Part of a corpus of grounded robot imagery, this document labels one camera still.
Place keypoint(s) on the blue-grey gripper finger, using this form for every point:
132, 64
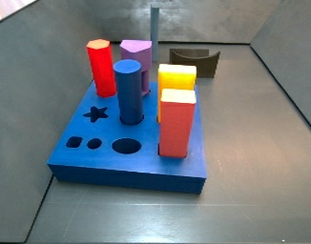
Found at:
153, 31

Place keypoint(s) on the blue shape sorter board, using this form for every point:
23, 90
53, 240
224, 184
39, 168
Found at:
103, 152

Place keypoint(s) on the purple pentagon peg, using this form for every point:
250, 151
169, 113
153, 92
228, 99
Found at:
139, 50

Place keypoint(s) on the red hexagonal peg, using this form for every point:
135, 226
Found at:
100, 58

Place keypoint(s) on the black curved cradle stand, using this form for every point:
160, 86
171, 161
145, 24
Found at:
197, 58

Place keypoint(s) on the blue cylinder peg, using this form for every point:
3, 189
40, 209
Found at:
128, 82

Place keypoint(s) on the yellow arch block peg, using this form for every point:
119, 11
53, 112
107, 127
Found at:
176, 77

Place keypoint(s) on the red rectangular block peg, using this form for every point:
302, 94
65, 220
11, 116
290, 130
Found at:
176, 116

